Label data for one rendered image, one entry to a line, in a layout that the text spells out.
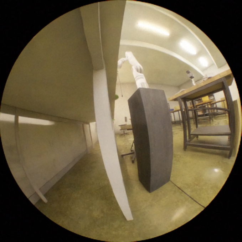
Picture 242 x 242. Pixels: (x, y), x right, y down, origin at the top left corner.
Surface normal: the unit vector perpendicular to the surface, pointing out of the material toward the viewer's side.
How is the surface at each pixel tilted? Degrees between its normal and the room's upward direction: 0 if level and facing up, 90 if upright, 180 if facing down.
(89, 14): 180
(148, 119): 90
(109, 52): 180
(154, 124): 90
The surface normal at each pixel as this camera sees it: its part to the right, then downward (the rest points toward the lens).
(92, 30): 0.16, 0.99
